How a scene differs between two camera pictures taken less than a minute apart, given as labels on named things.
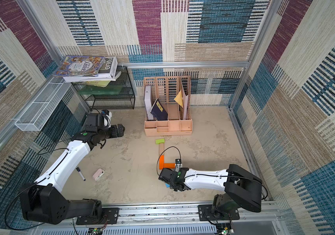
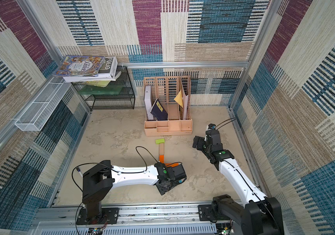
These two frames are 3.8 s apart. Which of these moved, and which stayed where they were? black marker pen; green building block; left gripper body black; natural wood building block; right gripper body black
Moved: left gripper body black; right gripper body black
Stayed: black marker pen; natural wood building block; green building block
